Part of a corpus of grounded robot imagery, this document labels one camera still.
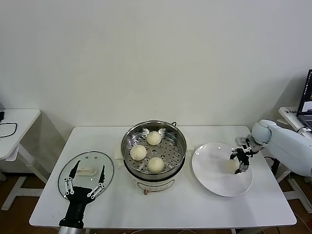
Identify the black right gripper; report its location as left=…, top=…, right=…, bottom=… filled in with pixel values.
left=229, top=147, right=251, bottom=175

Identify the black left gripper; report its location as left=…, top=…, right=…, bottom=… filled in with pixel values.
left=58, top=159, right=106, bottom=228

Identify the white steamed baozi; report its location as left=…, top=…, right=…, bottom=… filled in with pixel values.
left=226, top=159, right=238, bottom=173
left=146, top=131, right=162, bottom=146
left=130, top=145, right=148, bottom=161
left=147, top=157, right=165, bottom=174

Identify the round glass pot lid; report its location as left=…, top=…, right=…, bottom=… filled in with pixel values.
left=58, top=151, right=115, bottom=202

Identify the stainless steel steamer basket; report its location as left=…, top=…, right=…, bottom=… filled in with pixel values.
left=121, top=121, right=188, bottom=176

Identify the white round plate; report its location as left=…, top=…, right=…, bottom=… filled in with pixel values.
left=192, top=142, right=254, bottom=197

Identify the white electric cooker base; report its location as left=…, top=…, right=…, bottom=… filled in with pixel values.
left=114, top=119, right=195, bottom=196

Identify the white side desk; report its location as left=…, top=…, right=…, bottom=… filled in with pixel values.
left=0, top=108, right=49, bottom=211
left=278, top=106, right=312, bottom=208

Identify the open dark laptop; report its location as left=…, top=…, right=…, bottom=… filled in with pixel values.
left=296, top=69, right=312, bottom=130

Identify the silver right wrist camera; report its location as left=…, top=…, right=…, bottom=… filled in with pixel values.
left=234, top=136, right=253, bottom=153

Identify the black power strip with cable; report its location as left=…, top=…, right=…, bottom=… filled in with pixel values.
left=264, top=156, right=281, bottom=176

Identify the thin black looped cable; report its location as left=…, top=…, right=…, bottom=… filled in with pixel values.
left=0, top=121, right=18, bottom=138

